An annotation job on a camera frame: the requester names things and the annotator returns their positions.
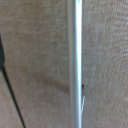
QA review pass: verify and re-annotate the black frame drawer cabinet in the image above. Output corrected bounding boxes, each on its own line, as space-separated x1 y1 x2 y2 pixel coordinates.
2 66 27 128

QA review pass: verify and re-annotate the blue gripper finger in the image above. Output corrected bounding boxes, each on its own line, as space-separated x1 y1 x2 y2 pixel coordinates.
0 34 6 70

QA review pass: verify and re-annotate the long silver drawer handle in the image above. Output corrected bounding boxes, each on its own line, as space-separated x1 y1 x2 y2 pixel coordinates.
66 0 85 128

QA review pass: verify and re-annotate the brown drawer with grasped handle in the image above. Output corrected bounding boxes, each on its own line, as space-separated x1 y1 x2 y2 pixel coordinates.
0 0 128 128

